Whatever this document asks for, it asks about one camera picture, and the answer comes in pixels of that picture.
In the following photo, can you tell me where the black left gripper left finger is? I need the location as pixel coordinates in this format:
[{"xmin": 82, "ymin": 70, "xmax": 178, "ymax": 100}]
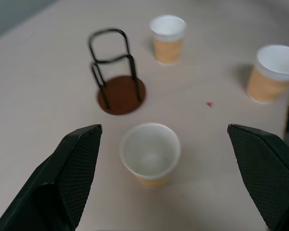
[{"xmin": 0, "ymin": 124, "xmax": 103, "ymax": 231}]

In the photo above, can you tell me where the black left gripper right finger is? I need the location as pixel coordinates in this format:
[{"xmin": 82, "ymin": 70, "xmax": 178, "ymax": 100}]
[{"xmin": 227, "ymin": 123, "xmax": 289, "ymax": 231}]

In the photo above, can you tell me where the orange and white paper cup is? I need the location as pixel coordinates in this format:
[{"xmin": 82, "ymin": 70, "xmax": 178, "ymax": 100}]
[
  {"xmin": 149, "ymin": 15, "xmax": 187, "ymax": 65},
  {"xmin": 119, "ymin": 123, "xmax": 182, "ymax": 189},
  {"xmin": 246, "ymin": 44, "xmax": 289, "ymax": 103}
]

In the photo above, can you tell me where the black wire cup holder stand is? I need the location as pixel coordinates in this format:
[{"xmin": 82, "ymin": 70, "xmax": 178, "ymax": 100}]
[{"xmin": 88, "ymin": 28, "xmax": 147, "ymax": 116}]

